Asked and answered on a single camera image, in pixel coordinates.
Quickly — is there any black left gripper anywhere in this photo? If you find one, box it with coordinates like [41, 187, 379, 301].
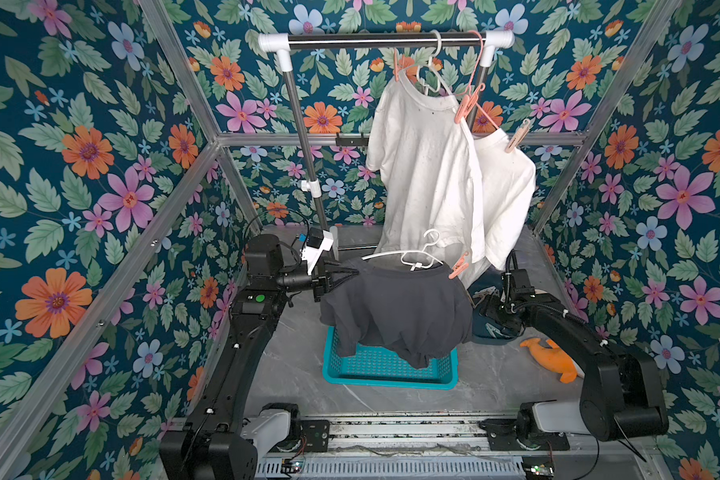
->
[268, 259, 353, 306]

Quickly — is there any pink clothespin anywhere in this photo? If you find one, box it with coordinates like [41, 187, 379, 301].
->
[449, 252, 470, 279]
[454, 83, 485, 127]
[393, 49, 405, 82]

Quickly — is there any white plastic hanger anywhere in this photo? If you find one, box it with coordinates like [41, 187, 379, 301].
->
[362, 229, 444, 272]
[405, 30, 453, 98]

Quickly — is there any dark grey t-shirt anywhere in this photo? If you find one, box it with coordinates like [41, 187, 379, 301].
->
[320, 258, 473, 369]

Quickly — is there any plain white t-shirt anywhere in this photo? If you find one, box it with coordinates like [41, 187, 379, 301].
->
[366, 75, 490, 287]

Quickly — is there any white printed t-shirt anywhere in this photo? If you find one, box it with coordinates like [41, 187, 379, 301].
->
[474, 129, 536, 272]

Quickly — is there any beige clothespin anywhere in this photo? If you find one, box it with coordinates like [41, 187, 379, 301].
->
[505, 118, 533, 153]

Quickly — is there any pink wire hanger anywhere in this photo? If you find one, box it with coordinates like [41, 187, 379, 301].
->
[467, 30, 514, 131]

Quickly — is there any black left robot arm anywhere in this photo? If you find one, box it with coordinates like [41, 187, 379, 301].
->
[159, 227, 344, 479]

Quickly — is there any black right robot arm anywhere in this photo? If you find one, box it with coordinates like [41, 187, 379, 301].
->
[475, 255, 669, 445]

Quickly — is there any teal clothespin tray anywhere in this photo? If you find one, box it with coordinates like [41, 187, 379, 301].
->
[468, 270, 518, 345]

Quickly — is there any orange plush toy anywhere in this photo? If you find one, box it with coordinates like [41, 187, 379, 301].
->
[520, 337, 584, 384]

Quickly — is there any teal laundry basket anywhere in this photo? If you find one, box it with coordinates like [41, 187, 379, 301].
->
[322, 327, 459, 390]

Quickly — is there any white steel clothes rack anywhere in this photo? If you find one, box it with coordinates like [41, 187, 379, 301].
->
[258, 31, 479, 231]

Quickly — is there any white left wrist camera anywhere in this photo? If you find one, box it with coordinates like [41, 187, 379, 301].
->
[301, 227, 334, 274]

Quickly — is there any black wall hook rail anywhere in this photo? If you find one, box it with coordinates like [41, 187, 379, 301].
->
[335, 133, 369, 147]

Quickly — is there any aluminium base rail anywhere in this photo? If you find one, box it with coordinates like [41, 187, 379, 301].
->
[233, 411, 672, 479]

